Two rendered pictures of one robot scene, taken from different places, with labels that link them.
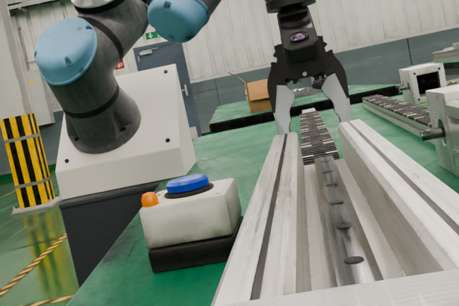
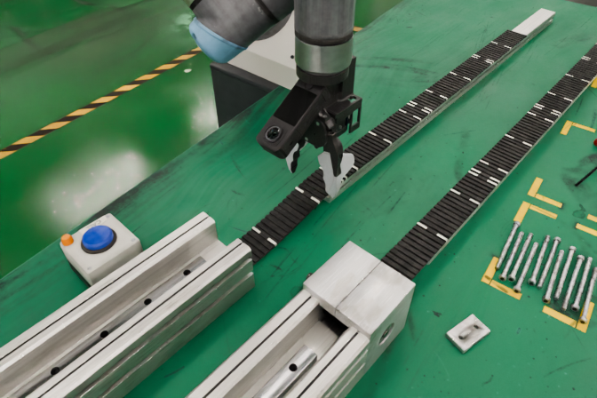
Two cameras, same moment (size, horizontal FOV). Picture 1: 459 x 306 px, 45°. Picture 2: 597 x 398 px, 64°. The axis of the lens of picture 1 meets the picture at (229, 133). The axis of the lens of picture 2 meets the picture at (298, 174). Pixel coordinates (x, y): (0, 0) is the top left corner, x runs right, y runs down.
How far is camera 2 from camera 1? 0.68 m
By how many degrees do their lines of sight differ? 48
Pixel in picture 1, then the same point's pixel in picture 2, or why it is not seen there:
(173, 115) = not seen: hidden behind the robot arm
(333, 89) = (325, 163)
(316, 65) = (315, 139)
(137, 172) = (265, 69)
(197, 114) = not seen: outside the picture
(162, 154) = (282, 67)
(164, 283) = (59, 289)
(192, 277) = (68, 297)
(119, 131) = not seen: hidden behind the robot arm
